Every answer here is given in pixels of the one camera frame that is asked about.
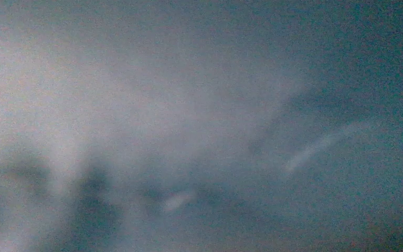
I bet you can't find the light blue pillowcase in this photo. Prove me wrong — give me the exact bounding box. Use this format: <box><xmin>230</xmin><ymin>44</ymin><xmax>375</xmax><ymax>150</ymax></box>
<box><xmin>0</xmin><ymin>1</ymin><xmax>403</xmax><ymax>251</ymax></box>

